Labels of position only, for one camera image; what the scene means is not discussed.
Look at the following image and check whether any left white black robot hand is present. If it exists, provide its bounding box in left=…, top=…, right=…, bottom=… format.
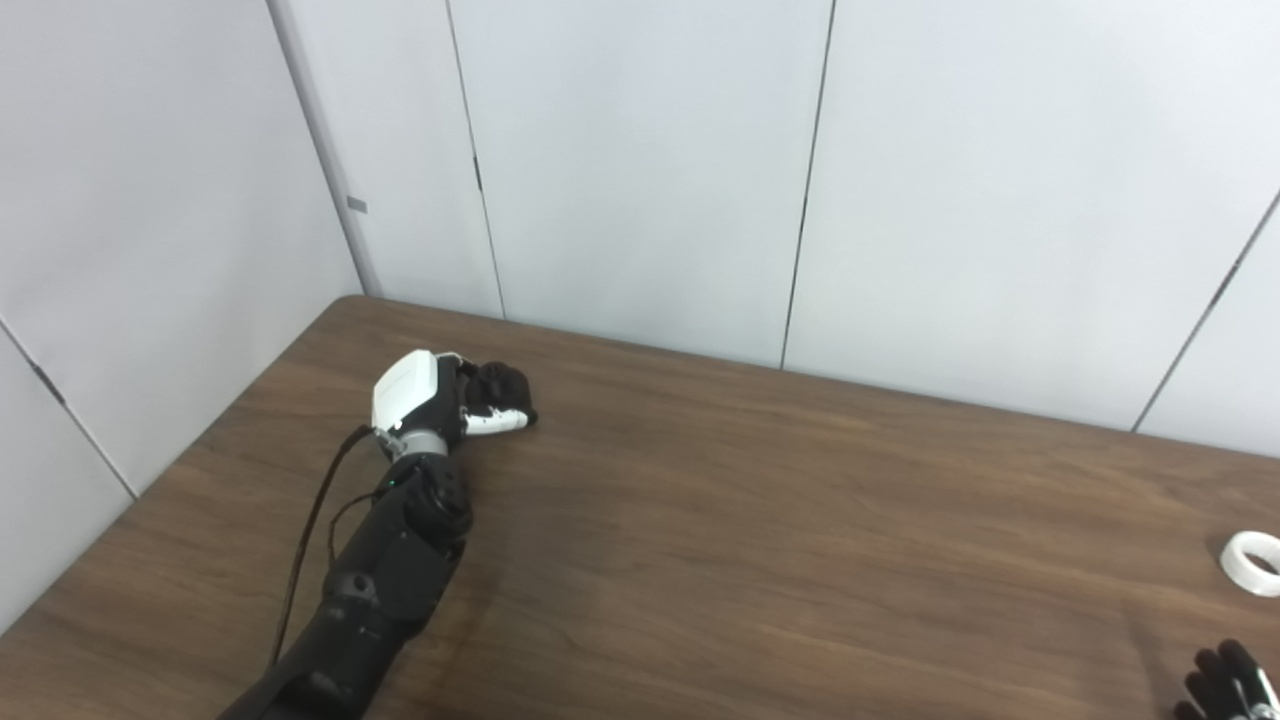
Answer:
left=371, top=349, right=538, bottom=438

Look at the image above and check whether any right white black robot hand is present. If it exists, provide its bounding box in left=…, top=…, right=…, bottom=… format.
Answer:
left=1174, top=640, right=1280, bottom=720

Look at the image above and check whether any round black plastic part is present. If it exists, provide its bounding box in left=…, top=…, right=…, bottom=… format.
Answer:
left=466, top=361, right=536, bottom=413

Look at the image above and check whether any white plastic ring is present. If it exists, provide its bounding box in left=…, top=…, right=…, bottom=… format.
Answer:
left=1221, top=531, right=1280, bottom=598

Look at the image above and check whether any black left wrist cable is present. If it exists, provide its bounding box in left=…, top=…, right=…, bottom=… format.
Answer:
left=268, top=425, right=386, bottom=671

